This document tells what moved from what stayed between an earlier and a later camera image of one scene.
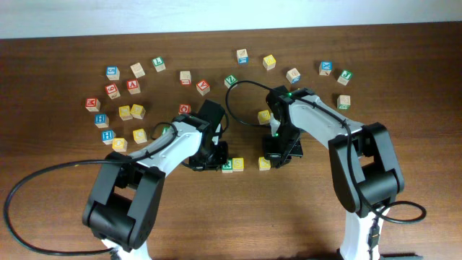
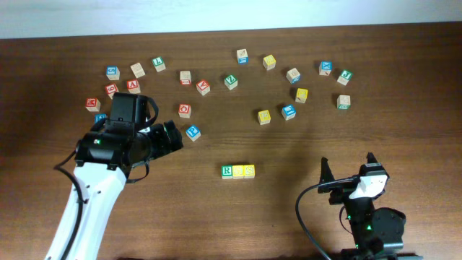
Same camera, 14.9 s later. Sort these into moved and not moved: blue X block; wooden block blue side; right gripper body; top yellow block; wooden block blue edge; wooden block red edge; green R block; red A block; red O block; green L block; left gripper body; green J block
Moved: right gripper body; left gripper body; green R block
Not moved: blue X block; green J block; wooden block red edge; red A block; top yellow block; green L block; wooden block blue edge; wooden block blue side; red O block
